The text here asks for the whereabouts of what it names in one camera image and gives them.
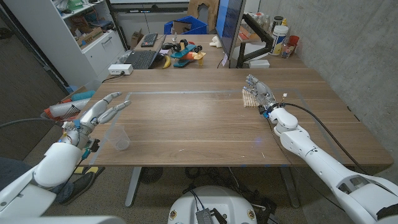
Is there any teal orange toy airplane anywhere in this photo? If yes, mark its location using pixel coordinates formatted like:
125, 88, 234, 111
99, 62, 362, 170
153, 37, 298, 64
170, 39, 206, 68

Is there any white power strip box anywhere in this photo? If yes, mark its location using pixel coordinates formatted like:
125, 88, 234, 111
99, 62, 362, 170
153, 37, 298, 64
108, 63, 134, 76

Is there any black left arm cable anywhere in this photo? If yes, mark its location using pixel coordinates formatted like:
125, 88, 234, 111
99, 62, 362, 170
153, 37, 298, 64
0, 117, 63, 129

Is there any clear measuring cup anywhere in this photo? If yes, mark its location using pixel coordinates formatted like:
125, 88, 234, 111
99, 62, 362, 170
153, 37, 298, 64
105, 124, 131, 152

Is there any dark jar with black lid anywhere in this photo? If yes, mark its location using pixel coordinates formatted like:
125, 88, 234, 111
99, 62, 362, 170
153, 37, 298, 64
272, 15, 284, 32

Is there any cardboard box on shelf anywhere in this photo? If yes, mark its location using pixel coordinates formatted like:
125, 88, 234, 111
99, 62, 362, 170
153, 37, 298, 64
74, 26, 104, 48

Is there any red cup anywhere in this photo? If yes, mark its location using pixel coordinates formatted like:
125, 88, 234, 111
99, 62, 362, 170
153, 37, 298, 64
287, 35, 300, 50

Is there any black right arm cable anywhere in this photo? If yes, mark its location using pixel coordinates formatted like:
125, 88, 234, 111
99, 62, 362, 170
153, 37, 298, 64
281, 102, 368, 175

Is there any wooden slat mat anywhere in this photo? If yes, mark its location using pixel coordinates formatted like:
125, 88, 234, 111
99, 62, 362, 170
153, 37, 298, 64
242, 88, 262, 108

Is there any white shelf cabinet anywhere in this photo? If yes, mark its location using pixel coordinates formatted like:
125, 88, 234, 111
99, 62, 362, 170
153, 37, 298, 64
2, 0, 125, 88

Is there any black laptop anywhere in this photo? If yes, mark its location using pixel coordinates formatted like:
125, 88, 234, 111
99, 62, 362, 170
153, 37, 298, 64
123, 35, 167, 70

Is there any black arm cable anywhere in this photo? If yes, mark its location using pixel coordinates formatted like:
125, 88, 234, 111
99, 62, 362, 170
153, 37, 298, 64
0, 117, 63, 129
281, 102, 368, 175

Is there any wire basket crate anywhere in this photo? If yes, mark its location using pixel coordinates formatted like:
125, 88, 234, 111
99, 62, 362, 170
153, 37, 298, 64
40, 90, 96, 128

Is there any white wipes canister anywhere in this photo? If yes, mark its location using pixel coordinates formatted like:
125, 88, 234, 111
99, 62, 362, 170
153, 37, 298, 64
269, 25, 289, 57

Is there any white plush toy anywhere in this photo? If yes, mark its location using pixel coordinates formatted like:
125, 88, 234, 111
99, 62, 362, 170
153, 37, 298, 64
209, 35, 223, 49

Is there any grey table leg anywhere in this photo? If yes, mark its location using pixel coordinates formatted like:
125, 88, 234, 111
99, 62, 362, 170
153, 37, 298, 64
124, 167, 142, 208
279, 166, 301, 208

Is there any white robot torso base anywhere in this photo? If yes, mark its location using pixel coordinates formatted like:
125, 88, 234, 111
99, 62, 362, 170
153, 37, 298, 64
167, 185, 258, 224

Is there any black shoe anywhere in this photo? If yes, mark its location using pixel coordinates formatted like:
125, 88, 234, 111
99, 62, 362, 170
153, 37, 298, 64
60, 171, 96, 206

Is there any blue plastic bin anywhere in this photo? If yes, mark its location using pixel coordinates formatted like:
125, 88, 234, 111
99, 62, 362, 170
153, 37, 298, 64
164, 15, 208, 35

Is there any black keyboard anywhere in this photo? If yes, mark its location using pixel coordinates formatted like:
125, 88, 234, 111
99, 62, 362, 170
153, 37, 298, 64
141, 32, 159, 48

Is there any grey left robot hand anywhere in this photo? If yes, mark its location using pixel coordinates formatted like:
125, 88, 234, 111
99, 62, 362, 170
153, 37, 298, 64
61, 91, 132, 147

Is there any teal foam roll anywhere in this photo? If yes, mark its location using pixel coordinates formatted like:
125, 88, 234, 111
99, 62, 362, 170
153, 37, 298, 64
70, 90, 96, 102

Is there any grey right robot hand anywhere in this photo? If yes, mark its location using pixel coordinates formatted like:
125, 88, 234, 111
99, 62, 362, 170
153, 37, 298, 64
243, 73, 280, 114

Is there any black floor fan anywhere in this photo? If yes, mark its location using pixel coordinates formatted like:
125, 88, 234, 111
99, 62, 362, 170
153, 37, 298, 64
139, 167, 164, 184

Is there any small cardboard floor box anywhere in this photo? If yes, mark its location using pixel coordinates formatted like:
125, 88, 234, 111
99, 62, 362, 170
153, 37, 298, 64
130, 29, 144, 49

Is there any person's leg in jeans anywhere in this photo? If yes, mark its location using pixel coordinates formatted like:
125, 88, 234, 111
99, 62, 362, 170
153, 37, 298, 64
0, 157, 75, 203

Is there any small white box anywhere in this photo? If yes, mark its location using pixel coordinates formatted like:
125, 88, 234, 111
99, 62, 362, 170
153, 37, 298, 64
249, 59, 271, 69

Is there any clear drinking glass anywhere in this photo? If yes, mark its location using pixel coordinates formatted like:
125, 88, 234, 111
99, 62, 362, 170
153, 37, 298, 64
280, 42, 295, 59

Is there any white bubble wrap roll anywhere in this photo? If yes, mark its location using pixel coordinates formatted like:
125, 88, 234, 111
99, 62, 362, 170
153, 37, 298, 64
49, 98, 91, 118

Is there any black computer monitor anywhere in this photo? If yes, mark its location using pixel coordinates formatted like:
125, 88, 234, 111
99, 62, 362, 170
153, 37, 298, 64
215, 0, 246, 60

